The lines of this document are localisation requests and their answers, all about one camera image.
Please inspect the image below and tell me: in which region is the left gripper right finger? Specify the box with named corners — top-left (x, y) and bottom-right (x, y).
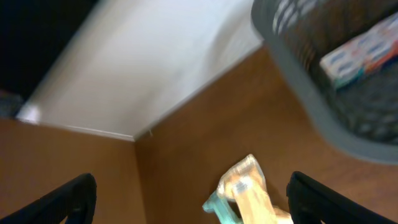
top-left (286, 171), bottom-right (396, 224)

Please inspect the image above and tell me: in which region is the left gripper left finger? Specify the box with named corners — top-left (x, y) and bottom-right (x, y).
top-left (1, 173), bottom-right (97, 224)

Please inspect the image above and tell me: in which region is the beige snack bag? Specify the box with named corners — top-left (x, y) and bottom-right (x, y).
top-left (217, 154), bottom-right (293, 224)

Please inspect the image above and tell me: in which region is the grey plastic basket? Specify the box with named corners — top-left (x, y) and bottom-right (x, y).
top-left (251, 0), bottom-right (397, 164)

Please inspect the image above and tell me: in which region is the white tissue multipack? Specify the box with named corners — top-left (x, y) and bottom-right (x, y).
top-left (320, 14), bottom-right (397, 89)

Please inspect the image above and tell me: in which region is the teal packet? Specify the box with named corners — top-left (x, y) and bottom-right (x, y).
top-left (202, 191), bottom-right (243, 224)

